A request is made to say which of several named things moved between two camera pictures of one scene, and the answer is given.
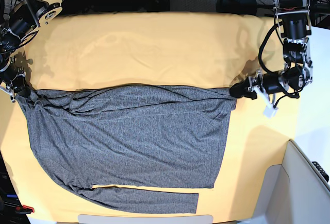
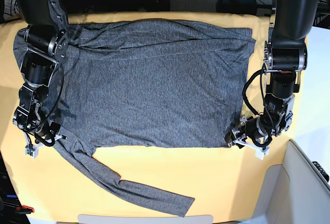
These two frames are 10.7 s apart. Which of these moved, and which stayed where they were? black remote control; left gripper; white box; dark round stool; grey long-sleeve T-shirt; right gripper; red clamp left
Moved: right gripper; left gripper; grey long-sleeve T-shirt
Stayed: dark round stool; black remote control; white box; red clamp left
